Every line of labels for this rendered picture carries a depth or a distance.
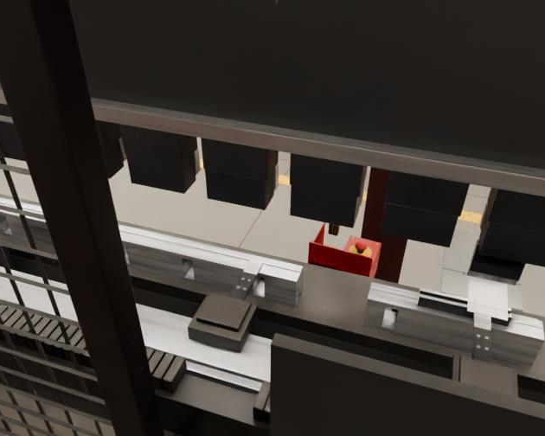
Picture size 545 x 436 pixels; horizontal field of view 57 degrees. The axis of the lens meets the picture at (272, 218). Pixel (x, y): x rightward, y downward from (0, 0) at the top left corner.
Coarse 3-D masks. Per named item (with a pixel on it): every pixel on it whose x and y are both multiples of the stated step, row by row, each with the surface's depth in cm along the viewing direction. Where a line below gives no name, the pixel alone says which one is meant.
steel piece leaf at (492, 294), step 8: (472, 280) 121; (480, 280) 121; (488, 280) 121; (472, 288) 119; (480, 288) 119; (488, 288) 119; (496, 288) 119; (504, 288) 119; (472, 296) 117; (480, 296) 117; (488, 296) 117; (496, 296) 117; (504, 296) 117; (480, 304) 115; (488, 304) 115; (496, 304) 115; (504, 304) 115
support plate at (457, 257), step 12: (456, 228) 137; (456, 240) 133; (468, 240) 133; (444, 252) 131; (456, 252) 130; (468, 252) 130; (444, 264) 126; (456, 264) 126; (468, 264) 126; (444, 276) 122; (456, 276) 123; (468, 276) 123; (444, 288) 119; (456, 288) 119; (468, 288) 119; (516, 288) 119; (516, 300) 116
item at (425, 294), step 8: (424, 296) 117; (432, 296) 118; (440, 296) 118; (424, 304) 118; (432, 304) 117; (440, 304) 116; (448, 304) 116; (456, 304) 115; (464, 304) 116; (448, 312) 117; (456, 312) 116; (464, 312) 116; (472, 312) 115; (496, 320) 114; (504, 320) 113
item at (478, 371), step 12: (480, 324) 110; (480, 336) 107; (480, 348) 105; (456, 360) 100; (468, 360) 99; (480, 360) 102; (456, 372) 98; (468, 372) 96; (480, 372) 96; (492, 372) 96; (504, 372) 96; (516, 372) 98; (480, 384) 94; (492, 384) 94; (504, 384) 94; (516, 384) 96; (516, 396) 94
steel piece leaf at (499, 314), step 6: (468, 306) 114; (474, 306) 114; (480, 306) 114; (480, 312) 113; (486, 312) 113; (492, 312) 113; (498, 312) 113; (504, 312) 113; (498, 318) 112; (504, 318) 112
